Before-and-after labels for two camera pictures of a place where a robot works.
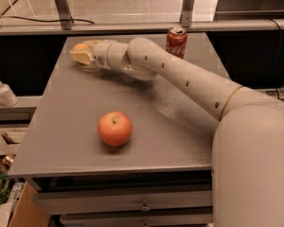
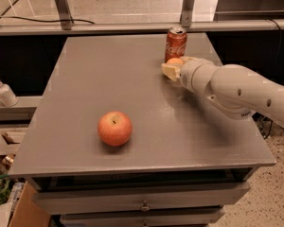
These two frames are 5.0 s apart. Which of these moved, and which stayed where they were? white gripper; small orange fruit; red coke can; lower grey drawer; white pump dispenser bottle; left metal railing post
Moved: small orange fruit; white gripper
Stayed: white pump dispenser bottle; red coke can; left metal railing post; lower grey drawer
